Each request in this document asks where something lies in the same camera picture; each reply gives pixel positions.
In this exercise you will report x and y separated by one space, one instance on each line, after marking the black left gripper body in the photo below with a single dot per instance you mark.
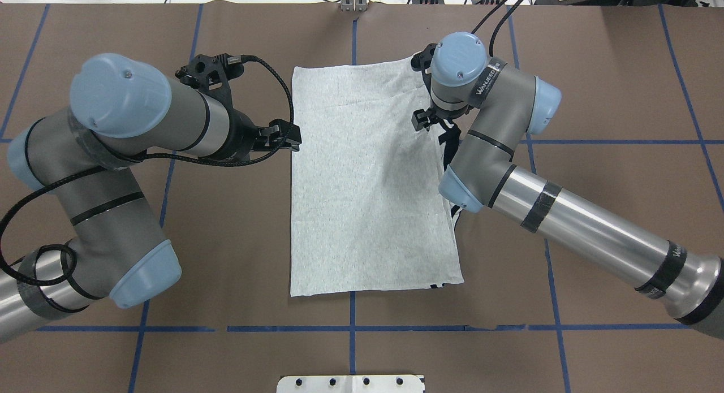
239 134

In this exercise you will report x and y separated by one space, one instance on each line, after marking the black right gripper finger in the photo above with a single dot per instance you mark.
423 119

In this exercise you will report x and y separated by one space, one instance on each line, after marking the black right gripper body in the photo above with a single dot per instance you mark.
421 119

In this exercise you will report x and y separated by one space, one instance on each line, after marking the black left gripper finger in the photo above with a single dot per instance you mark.
279 133

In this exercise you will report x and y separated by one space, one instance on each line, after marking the grey cartoon print t-shirt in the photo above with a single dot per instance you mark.
366 214

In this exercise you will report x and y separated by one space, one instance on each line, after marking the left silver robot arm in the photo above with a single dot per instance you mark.
121 113

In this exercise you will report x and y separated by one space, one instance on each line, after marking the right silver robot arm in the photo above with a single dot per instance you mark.
479 174

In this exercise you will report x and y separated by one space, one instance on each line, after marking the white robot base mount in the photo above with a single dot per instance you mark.
352 383

